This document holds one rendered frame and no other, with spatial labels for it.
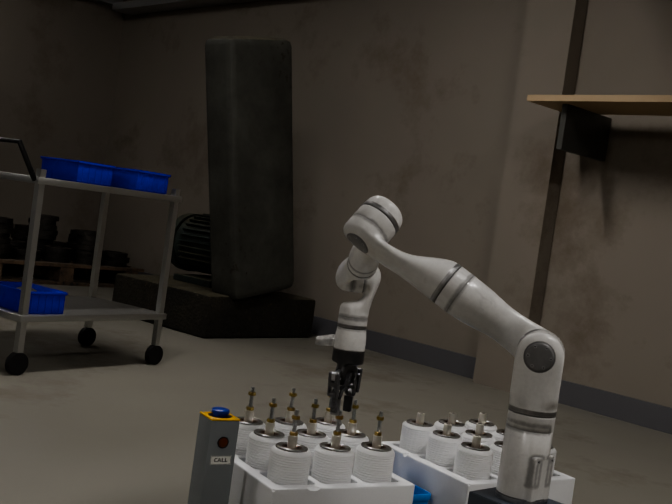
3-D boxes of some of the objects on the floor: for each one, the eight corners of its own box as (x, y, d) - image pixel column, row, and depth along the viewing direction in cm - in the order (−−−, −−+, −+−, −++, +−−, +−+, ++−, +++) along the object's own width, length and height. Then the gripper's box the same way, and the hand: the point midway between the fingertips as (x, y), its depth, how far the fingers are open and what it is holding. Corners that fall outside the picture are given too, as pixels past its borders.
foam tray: (405, 557, 227) (415, 484, 227) (261, 569, 207) (272, 489, 207) (325, 503, 261) (334, 440, 260) (195, 509, 241) (204, 440, 240)
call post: (221, 556, 211) (240, 421, 210) (192, 558, 208) (211, 420, 207) (209, 544, 217) (227, 413, 216) (181, 546, 214) (199, 412, 213)
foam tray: (566, 542, 256) (576, 478, 256) (458, 554, 235) (469, 484, 234) (471, 496, 289) (480, 439, 288) (369, 503, 267) (378, 441, 267)
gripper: (350, 351, 213) (341, 420, 214) (376, 346, 227) (368, 412, 227) (321, 345, 217) (312, 413, 217) (348, 341, 230) (340, 406, 231)
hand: (341, 407), depth 222 cm, fingers open, 6 cm apart
